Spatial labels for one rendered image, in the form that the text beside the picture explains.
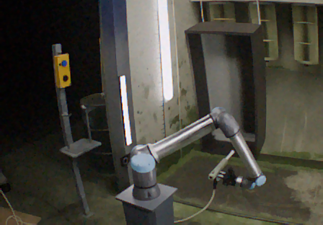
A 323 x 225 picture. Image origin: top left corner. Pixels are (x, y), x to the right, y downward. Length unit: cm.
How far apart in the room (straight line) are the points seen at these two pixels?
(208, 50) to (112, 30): 91
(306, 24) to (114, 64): 215
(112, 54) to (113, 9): 41
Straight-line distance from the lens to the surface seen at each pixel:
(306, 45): 338
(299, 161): 356
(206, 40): 281
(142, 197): 193
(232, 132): 193
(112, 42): 257
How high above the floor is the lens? 173
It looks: 16 degrees down
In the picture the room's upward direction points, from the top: 4 degrees counter-clockwise
